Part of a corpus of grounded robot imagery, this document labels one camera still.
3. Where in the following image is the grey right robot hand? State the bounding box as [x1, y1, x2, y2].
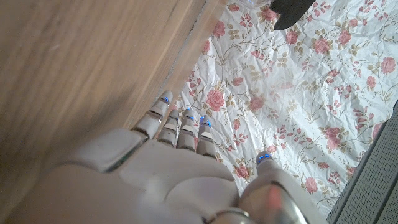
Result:
[0, 90, 329, 224]

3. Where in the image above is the floral backdrop cloth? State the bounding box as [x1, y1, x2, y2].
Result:
[172, 0, 398, 218]

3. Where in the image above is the clear spray bottle black nozzle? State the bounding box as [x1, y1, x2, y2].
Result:
[269, 0, 317, 31]

